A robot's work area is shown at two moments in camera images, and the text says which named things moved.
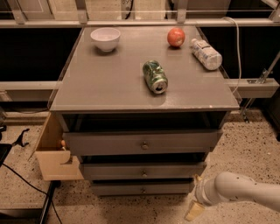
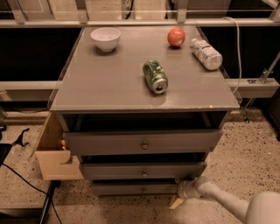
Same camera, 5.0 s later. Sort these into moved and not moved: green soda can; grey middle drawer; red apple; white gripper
Moved: white gripper
Not moved: green soda can; red apple; grey middle drawer
